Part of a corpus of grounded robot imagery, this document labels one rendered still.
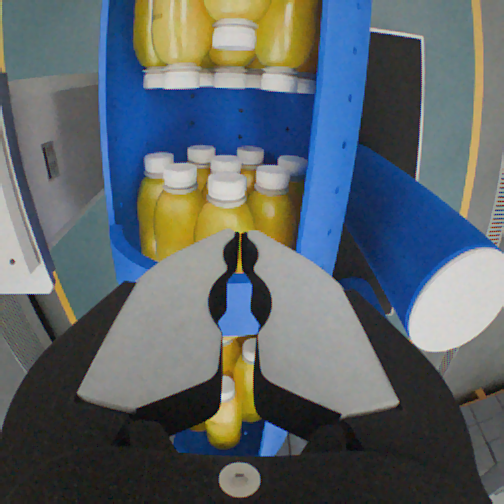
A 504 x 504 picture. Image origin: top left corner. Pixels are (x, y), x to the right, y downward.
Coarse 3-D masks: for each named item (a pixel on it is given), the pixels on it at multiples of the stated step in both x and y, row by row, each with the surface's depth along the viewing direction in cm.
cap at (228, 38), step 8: (216, 32) 24; (224, 32) 23; (232, 32) 23; (240, 32) 23; (248, 32) 24; (216, 40) 24; (224, 40) 24; (232, 40) 24; (240, 40) 24; (248, 40) 24; (224, 48) 26; (232, 48) 26; (240, 48) 26; (248, 48) 25
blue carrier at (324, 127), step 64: (128, 0) 28; (128, 64) 33; (320, 64) 21; (128, 128) 37; (192, 128) 46; (256, 128) 47; (320, 128) 23; (128, 192) 41; (320, 192) 27; (128, 256) 31; (320, 256) 31; (256, 320) 31; (192, 448) 55; (256, 448) 56
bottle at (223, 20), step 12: (204, 0) 22; (216, 0) 21; (228, 0) 21; (240, 0) 21; (252, 0) 21; (264, 0) 22; (216, 12) 22; (228, 12) 22; (240, 12) 22; (252, 12) 22; (264, 12) 23; (216, 24) 23; (228, 24) 23; (240, 24) 23; (252, 24) 23
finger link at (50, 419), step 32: (128, 288) 8; (96, 320) 7; (64, 352) 6; (96, 352) 6; (32, 384) 5; (64, 384) 5; (32, 416) 4; (64, 416) 5; (96, 416) 5; (128, 416) 5; (0, 448) 4; (32, 448) 4; (64, 448) 4; (0, 480) 3
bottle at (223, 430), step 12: (240, 396) 51; (228, 408) 48; (240, 408) 50; (216, 420) 49; (228, 420) 49; (240, 420) 52; (216, 432) 51; (228, 432) 51; (240, 432) 55; (216, 444) 54; (228, 444) 54
